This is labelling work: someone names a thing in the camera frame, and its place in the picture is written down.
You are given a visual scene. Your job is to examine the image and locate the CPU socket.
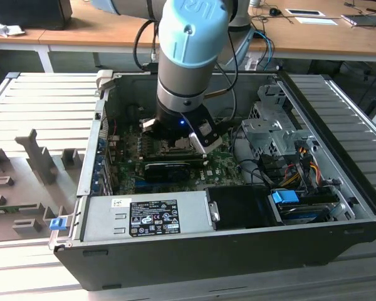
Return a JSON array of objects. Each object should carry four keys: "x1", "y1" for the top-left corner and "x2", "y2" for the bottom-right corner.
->
[{"x1": 158, "y1": 137, "x2": 198, "y2": 156}]

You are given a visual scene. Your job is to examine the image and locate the black RAM slot bank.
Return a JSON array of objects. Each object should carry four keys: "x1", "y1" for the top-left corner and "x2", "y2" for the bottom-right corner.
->
[{"x1": 143, "y1": 149, "x2": 208, "y2": 163}]

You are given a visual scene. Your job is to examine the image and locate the black graphics card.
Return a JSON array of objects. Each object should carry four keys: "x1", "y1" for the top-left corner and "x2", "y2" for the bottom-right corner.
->
[{"x1": 143, "y1": 160, "x2": 207, "y2": 183}]

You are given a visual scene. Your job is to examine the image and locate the green motherboard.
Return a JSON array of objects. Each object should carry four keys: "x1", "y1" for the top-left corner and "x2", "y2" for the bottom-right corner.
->
[{"x1": 108, "y1": 120, "x2": 248, "y2": 195}]

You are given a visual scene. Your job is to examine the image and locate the grey plastic case latch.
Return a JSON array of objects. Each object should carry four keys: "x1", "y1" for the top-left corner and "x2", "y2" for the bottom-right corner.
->
[{"x1": 95, "y1": 70, "x2": 114, "y2": 92}]

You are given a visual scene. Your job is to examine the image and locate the grey metal drive cage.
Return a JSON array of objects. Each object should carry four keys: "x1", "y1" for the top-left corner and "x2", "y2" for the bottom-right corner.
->
[{"x1": 241, "y1": 83, "x2": 320, "y2": 157}]

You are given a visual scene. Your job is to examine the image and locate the black plastic shroud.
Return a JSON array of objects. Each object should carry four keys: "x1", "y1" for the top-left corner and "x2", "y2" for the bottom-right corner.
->
[{"x1": 205, "y1": 184, "x2": 285, "y2": 231}]

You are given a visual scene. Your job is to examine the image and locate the grey power supply unit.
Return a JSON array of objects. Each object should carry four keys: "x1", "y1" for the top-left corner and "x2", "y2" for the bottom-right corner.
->
[{"x1": 81, "y1": 190, "x2": 214, "y2": 243}]

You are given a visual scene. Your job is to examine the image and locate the wooden desk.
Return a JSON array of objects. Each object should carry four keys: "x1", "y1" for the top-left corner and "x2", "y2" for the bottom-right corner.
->
[{"x1": 0, "y1": 0, "x2": 376, "y2": 63}]

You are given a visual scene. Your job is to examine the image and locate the blue disk carrier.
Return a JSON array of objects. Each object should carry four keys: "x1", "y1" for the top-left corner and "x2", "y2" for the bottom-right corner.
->
[{"x1": 271, "y1": 189, "x2": 300, "y2": 208}]

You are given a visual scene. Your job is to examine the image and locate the black open PC case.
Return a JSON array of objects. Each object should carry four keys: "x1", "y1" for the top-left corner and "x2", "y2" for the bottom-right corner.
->
[{"x1": 48, "y1": 70, "x2": 376, "y2": 292}]

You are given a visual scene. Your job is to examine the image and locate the grey parts rack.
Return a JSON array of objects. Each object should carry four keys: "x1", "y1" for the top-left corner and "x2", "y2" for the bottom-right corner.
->
[{"x1": 0, "y1": 128, "x2": 85, "y2": 242}]

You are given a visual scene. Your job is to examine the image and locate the hard disk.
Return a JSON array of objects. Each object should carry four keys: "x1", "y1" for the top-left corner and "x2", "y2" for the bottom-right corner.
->
[{"x1": 277, "y1": 202, "x2": 336, "y2": 225}]

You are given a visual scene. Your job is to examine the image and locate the green RAM stick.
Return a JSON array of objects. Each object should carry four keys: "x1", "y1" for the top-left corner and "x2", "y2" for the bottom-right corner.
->
[{"x1": 0, "y1": 204, "x2": 40, "y2": 216}]

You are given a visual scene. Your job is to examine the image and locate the white paper sheet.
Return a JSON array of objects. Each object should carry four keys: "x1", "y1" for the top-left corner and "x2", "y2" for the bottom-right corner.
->
[{"x1": 295, "y1": 16, "x2": 341, "y2": 26}]

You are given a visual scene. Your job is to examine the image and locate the black monitor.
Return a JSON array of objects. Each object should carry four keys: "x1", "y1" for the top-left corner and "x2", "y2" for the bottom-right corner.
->
[{"x1": 0, "y1": 0, "x2": 73, "y2": 31}]

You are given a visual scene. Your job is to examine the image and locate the crumpled white paper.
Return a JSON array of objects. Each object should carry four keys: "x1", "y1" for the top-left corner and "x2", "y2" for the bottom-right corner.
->
[{"x1": 0, "y1": 17, "x2": 26, "y2": 38}]

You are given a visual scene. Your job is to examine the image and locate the dark laptop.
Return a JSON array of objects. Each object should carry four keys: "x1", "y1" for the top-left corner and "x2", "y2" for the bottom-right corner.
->
[{"x1": 341, "y1": 12, "x2": 376, "y2": 28}]

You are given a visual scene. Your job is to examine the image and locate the small grey wrist camera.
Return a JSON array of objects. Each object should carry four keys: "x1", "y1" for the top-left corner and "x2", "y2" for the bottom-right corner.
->
[{"x1": 142, "y1": 118, "x2": 160, "y2": 132}]

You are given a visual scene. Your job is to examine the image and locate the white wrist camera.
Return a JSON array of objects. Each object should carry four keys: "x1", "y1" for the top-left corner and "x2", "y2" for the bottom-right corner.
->
[{"x1": 189, "y1": 124, "x2": 223, "y2": 154}]

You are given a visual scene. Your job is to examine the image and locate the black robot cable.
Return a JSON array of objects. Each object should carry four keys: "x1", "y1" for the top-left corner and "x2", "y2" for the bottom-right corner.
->
[{"x1": 133, "y1": 19, "x2": 239, "y2": 98}]

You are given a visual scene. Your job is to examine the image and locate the blue cable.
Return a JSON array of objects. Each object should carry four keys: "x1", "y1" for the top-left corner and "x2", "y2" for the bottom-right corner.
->
[{"x1": 253, "y1": 29, "x2": 275, "y2": 68}]

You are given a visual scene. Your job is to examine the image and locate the coloured power wire bundle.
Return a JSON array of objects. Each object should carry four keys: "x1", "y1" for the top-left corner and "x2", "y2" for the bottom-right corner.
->
[{"x1": 283, "y1": 155, "x2": 321, "y2": 189}]

